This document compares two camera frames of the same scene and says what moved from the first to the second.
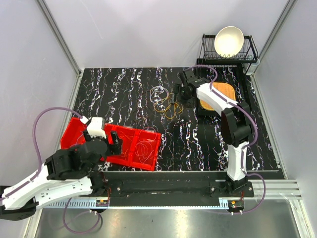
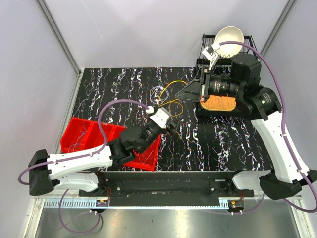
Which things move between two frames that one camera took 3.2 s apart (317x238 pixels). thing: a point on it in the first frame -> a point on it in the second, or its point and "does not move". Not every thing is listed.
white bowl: [229, 41] does not move
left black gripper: [115, 148] -> [168, 130]
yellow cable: [165, 110] -> [173, 101]
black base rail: [171, 189] does not move
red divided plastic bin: [139, 147] does not move
